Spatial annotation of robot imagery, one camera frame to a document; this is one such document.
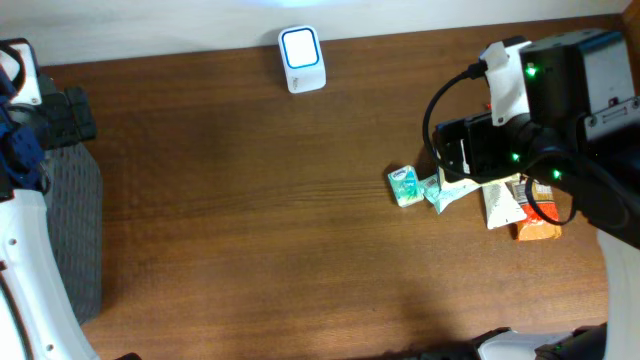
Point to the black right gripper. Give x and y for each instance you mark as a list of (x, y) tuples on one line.
[(451, 151)]

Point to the teal snack pouch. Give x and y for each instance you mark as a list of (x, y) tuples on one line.
[(440, 199)]

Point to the white hair product tube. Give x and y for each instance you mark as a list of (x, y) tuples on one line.
[(501, 207)]

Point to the small teal tissue pack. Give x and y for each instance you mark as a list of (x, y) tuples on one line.
[(405, 186)]

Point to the orange pasta packet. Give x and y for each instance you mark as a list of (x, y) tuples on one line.
[(534, 227)]

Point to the cream snack bag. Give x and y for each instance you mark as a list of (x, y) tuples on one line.
[(447, 182)]

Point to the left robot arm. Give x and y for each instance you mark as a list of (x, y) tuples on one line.
[(37, 320)]

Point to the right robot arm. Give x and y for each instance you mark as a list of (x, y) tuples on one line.
[(564, 113)]

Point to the white barcode scanner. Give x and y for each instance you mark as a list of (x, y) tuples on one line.
[(302, 59)]

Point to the grey plastic mesh basket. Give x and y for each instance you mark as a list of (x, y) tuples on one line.
[(74, 220)]

